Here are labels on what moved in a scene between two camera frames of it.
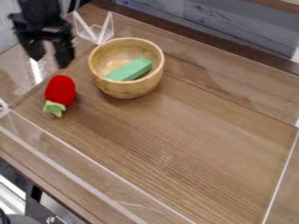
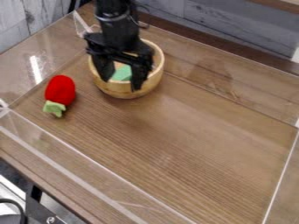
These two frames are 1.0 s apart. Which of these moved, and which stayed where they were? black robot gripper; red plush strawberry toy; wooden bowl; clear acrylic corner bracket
Moved: black robot gripper
Stayed: wooden bowl; red plush strawberry toy; clear acrylic corner bracket
